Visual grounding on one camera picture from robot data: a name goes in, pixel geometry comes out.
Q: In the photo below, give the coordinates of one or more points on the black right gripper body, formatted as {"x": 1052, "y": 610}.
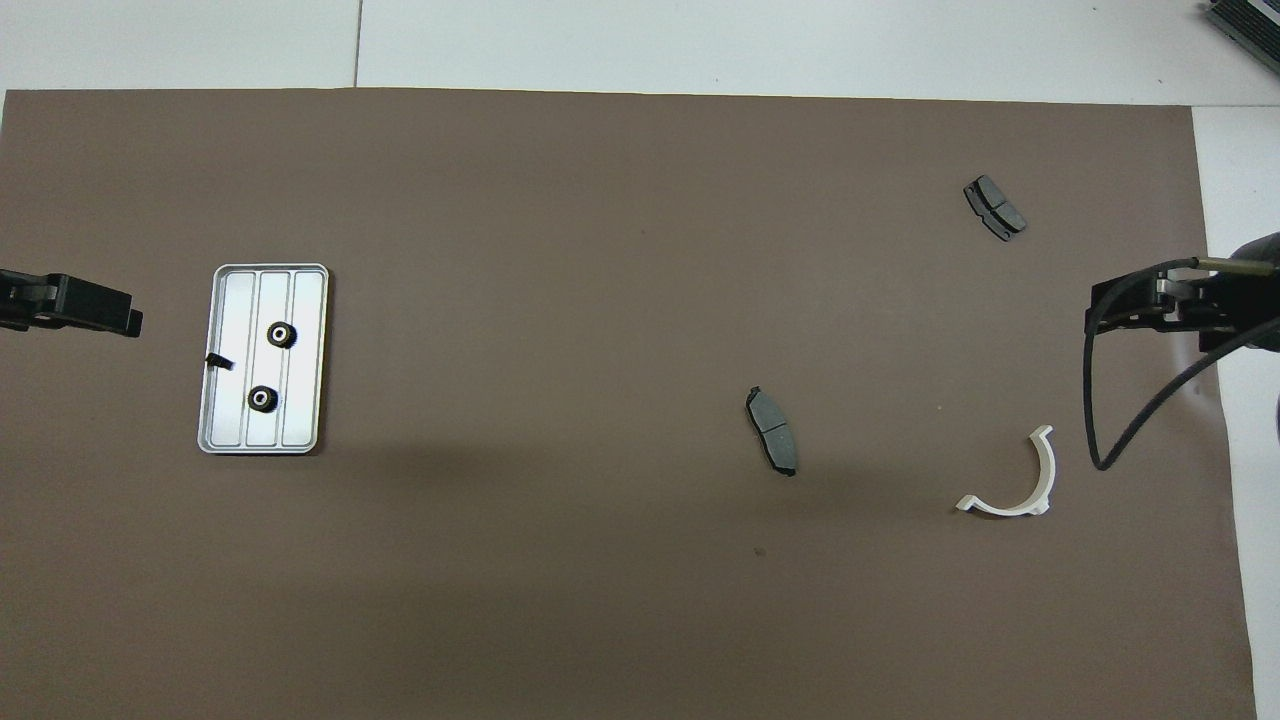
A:
{"x": 1240, "y": 295}

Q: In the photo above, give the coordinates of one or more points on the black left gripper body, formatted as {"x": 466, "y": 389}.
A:
{"x": 30, "y": 298}

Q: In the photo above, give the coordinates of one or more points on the small black gear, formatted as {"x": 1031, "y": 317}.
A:
{"x": 219, "y": 361}

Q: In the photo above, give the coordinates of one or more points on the black bearing gear silver hub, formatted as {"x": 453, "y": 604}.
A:
{"x": 282, "y": 335}
{"x": 262, "y": 399}

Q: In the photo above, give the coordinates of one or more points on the silver metal tray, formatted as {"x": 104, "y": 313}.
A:
{"x": 300, "y": 400}

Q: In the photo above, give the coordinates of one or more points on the stacked grey brake pad pair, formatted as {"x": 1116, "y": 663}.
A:
{"x": 995, "y": 207}

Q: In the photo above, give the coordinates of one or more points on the grey ribbed device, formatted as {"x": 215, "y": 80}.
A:
{"x": 1250, "y": 25}

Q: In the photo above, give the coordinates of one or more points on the single grey brake pad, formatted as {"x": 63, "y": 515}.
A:
{"x": 771, "y": 425}

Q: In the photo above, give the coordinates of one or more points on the brown table mat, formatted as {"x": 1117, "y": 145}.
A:
{"x": 600, "y": 300}

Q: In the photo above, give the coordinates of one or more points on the white curved plastic bracket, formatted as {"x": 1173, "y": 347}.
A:
{"x": 1047, "y": 470}

